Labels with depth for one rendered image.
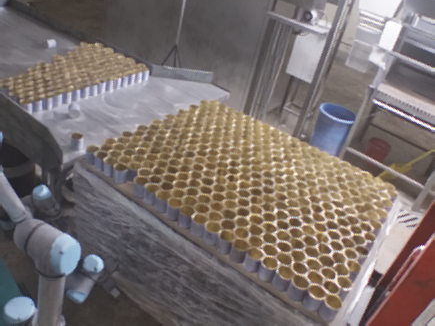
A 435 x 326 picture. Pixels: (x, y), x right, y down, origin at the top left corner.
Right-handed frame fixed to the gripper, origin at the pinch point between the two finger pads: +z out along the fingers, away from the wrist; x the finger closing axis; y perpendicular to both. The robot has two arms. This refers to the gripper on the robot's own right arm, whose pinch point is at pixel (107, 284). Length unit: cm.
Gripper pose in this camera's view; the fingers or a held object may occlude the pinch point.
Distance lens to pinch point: 193.5
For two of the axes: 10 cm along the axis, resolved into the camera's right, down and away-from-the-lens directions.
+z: -0.2, 5.6, 8.3
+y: -7.0, 5.9, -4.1
